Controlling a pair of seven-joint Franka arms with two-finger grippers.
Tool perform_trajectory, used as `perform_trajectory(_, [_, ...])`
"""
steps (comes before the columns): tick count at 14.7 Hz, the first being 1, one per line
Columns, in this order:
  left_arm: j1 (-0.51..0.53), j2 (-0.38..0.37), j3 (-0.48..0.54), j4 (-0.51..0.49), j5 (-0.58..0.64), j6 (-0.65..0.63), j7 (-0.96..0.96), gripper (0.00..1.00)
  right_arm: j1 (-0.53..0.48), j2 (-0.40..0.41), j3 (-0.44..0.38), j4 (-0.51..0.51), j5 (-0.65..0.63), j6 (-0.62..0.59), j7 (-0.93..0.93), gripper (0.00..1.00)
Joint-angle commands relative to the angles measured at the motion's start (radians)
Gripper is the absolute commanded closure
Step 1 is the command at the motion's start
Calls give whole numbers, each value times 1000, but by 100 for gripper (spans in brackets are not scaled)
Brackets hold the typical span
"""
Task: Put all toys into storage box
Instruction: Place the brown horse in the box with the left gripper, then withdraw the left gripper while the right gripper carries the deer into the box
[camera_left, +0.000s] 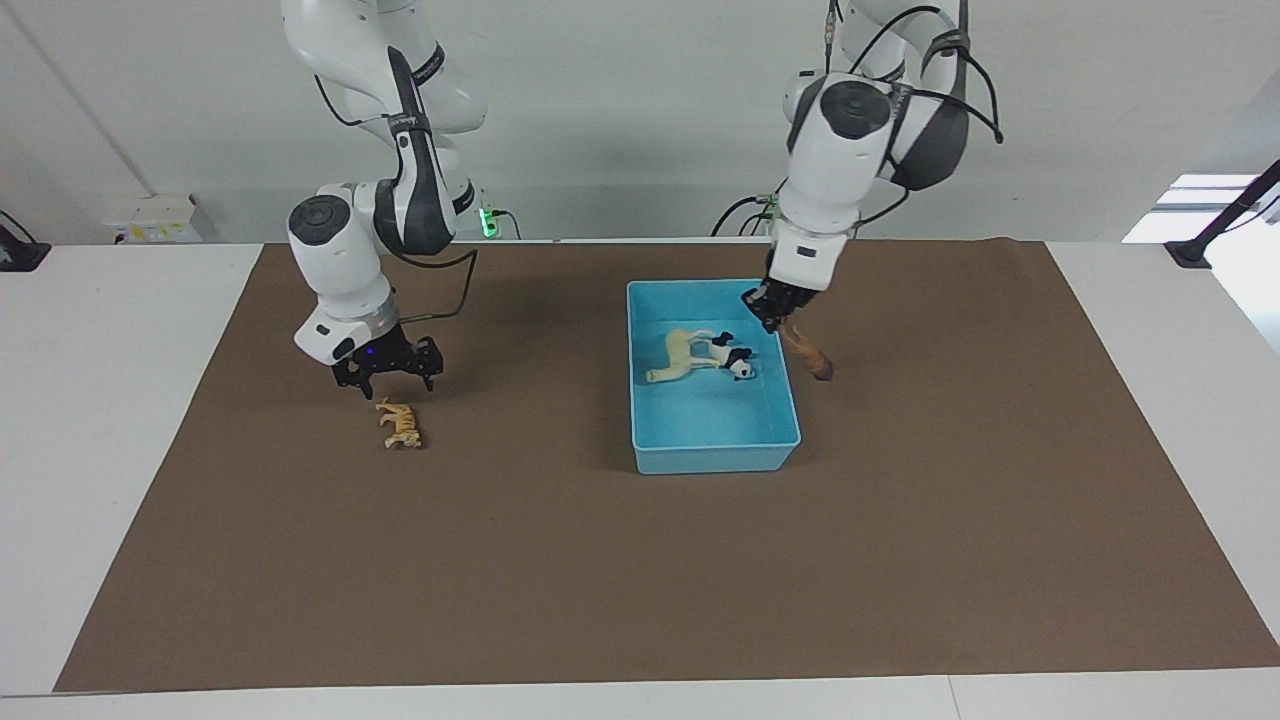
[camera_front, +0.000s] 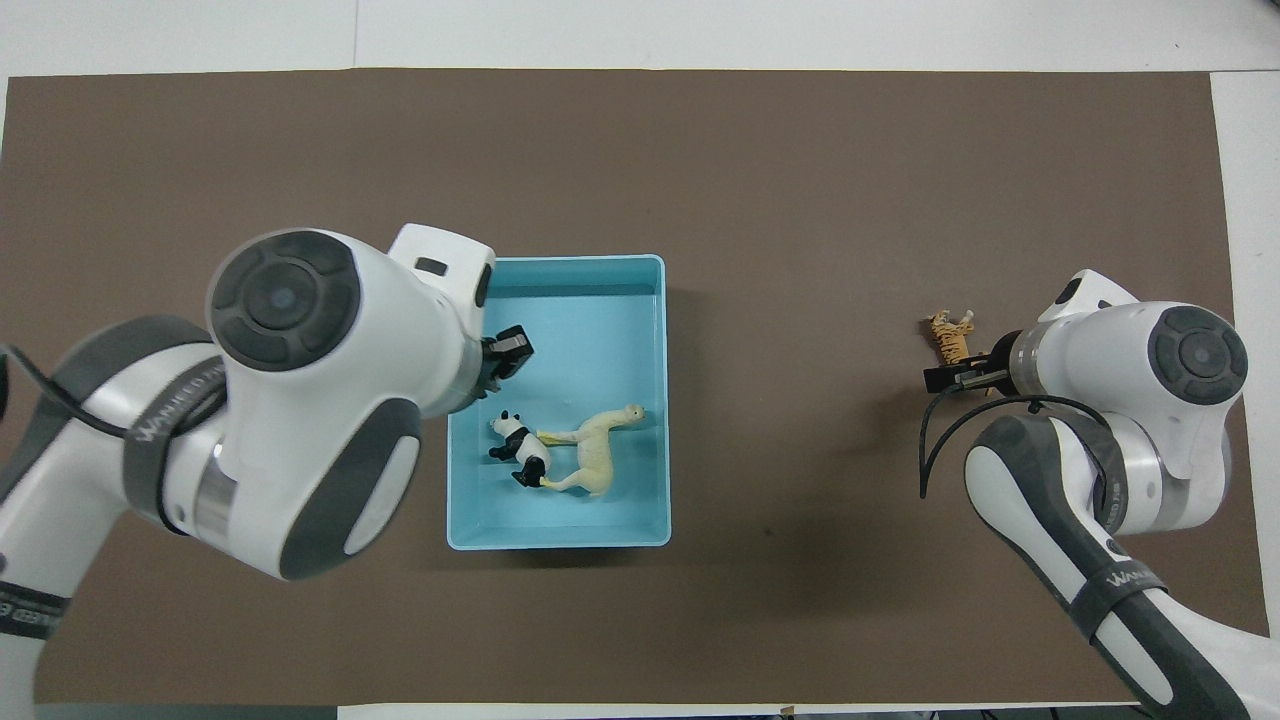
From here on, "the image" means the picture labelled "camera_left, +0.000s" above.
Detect brown lion toy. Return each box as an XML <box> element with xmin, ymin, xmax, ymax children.
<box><xmin>780</xmin><ymin>322</ymin><xmax>835</xmax><ymax>383</ymax></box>

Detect black white panda toy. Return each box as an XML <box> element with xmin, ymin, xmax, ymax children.
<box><xmin>711</xmin><ymin>331</ymin><xmax>758</xmax><ymax>382</ymax></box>

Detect orange striped tiger toy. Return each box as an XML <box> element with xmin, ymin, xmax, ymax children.
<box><xmin>375</xmin><ymin>397</ymin><xmax>424</xmax><ymax>450</ymax></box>

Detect cream white horse toy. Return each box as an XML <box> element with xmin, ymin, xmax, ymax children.
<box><xmin>645</xmin><ymin>328</ymin><xmax>721</xmax><ymax>385</ymax></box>

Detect light blue storage box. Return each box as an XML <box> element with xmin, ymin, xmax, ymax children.
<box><xmin>626</xmin><ymin>279</ymin><xmax>803</xmax><ymax>476</ymax></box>

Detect white box yellow labels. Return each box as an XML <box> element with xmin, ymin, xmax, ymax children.
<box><xmin>105</xmin><ymin>195</ymin><xmax>201</xmax><ymax>244</ymax></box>

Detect brown table mat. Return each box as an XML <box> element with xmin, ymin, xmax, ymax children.
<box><xmin>53</xmin><ymin>238</ymin><xmax>1280</xmax><ymax>693</ymax></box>

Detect bright window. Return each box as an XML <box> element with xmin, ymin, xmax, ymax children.
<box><xmin>1122</xmin><ymin>173</ymin><xmax>1280</xmax><ymax>244</ymax></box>

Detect black clamp stand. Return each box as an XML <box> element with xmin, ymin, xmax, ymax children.
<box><xmin>1165</xmin><ymin>160</ymin><xmax>1280</xmax><ymax>269</ymax></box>

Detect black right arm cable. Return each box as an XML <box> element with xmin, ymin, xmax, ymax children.
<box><xmin>385</xmin><ymin>248</ymin><xmax>480</xmax><ymax>324</ymax></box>

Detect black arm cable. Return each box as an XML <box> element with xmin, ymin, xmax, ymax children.
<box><xmin>825</xmin><ymin>4</ymin><xmax>1005</xmax><ymax>227</ymax></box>
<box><xmin>385</xmin><ymin>248</ymin><xmax>480</xmax><ymax>324</ymax></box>

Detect black left base cable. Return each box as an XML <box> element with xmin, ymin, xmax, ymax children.
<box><xmin>711</xmin><ymin>195</ymin><xmax>776</xmax><ymax>238</ymax></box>

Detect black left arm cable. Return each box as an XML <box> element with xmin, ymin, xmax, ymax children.
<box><xmin>825</xmin><ymin>4</ymin><xmax>1005</xmax><ymax>227</ymax></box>

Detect black clamp mount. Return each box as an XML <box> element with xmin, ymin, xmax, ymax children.
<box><xmin>0</xmin><ymin>210</ymin><xmax>51</xmax><ymax>273</ymax></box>

